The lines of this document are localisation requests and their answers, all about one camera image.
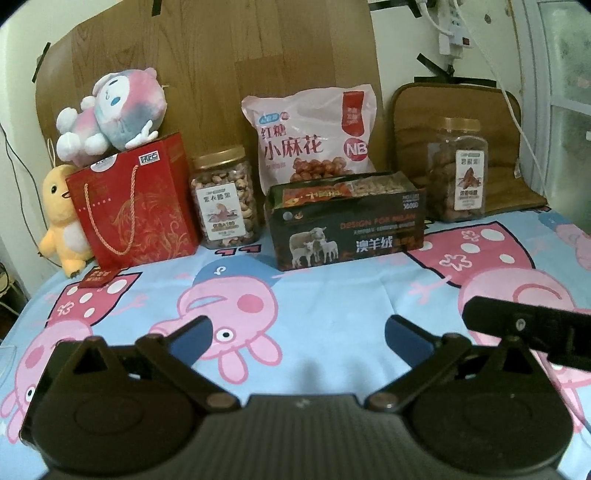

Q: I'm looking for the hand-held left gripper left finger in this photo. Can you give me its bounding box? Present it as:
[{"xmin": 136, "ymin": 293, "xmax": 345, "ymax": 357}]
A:
[{"xmin": 48, "ymin": 315, "xmax": 242, "ymax": 411}]

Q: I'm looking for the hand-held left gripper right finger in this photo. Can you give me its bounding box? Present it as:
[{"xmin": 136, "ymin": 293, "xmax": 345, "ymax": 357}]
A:
[{"xmin": 368, "ymin": 315, "xmax": 552, "ymax": 412}]

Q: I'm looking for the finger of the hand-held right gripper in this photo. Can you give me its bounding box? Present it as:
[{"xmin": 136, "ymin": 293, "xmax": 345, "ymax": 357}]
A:
[{"xmin": 462, "ymin": 295, "xmax": 591, "ymax": 370}]

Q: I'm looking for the dark tin box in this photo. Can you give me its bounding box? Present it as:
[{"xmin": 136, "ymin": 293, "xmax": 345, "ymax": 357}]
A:
[{"xmin": 264, "ymin": 172, "xmax": 426, "ymax": 272}]

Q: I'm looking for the cartoon pig printed blanket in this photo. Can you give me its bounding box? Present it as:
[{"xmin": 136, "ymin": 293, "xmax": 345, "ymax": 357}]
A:
[{"xmin": 0, "ymin": 203, "xmax": 591, "ymax": 462}]

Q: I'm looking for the small red card packet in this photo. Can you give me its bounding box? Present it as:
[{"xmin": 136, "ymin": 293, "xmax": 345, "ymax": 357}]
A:
[{"xmin": 79, "ymin": 268, "xmax": 115, "ymax": 289}]

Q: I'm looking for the red gift bag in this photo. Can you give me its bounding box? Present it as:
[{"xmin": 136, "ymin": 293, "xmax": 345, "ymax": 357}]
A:
[{"xmin": 65, "ymin": 132, "xmax": 200, "ymax": 269}]

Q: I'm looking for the cashew jar with gold lid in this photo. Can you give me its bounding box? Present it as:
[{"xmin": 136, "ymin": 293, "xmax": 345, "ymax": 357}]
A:
[{"xmin": 191, "ymin": 147, "xmax": 260, "ymax": 250}]

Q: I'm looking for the pecan jar with gold lid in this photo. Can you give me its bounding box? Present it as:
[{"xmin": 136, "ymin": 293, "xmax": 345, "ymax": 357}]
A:
[{"xmin": 427, "ymin": 117, "xmax": 489, "ymax": 223}]

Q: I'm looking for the brown cushion pad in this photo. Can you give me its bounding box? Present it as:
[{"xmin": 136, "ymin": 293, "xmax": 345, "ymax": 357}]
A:
[{"xmin": 392, "ymin": 83, "xmax": 548, "ymax": 214}]

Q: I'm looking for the yellow duck plush toy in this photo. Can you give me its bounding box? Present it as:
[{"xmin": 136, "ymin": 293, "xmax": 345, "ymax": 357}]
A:
[{"xmin": 38, "ymin": 164, "xmax": 95, "ymax": 278}]

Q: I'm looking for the pink snack bag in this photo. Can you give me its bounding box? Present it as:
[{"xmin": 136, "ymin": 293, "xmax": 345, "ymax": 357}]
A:
[{"xmin": 241, "ymin": 84, "xmax": 380, "ymax": 190}]

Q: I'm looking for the frosted glass door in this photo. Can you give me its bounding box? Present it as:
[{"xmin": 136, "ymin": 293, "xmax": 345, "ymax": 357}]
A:
[{"xmin": 512, "ymin": 0, "xmax": 591, "ymax": 217}]

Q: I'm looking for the pink grey plush toy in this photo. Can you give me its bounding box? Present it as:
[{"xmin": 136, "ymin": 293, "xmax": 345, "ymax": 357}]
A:
[{"xmin": 56, "ymin": 68, "xmax": 163, "ymax": 167}]

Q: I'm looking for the wooden board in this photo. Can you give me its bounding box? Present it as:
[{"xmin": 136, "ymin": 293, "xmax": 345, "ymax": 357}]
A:
[{"xmin": 36, "ymin": 0, "xmax": 384, "ymax": 185}]

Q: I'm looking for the black tape piece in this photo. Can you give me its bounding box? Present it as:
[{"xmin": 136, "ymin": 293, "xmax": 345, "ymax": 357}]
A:
[
  {"xmin": 388, "ymin": 0, "xmax": 430, "ymax": 17},
  {"xmin": 418, "ymin": 53, "xmax": 455, "ymax": 77}
]

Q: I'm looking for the white power strip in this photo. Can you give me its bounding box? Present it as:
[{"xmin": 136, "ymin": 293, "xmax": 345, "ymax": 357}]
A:
[{"xmin": 434, "ymin": 0, "xmax": 472, "ymax": 58}]

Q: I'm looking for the white cable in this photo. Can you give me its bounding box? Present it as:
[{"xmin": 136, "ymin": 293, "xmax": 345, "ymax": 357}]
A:
[{"xmin": 471, "ymin": 28, "xmax": 552, "ymax": 199}]

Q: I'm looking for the thin black cable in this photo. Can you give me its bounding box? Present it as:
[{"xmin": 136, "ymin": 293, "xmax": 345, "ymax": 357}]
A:
[{"xmin": 0, "ymin": 122, "xmax": 47, "ymax": 259}]

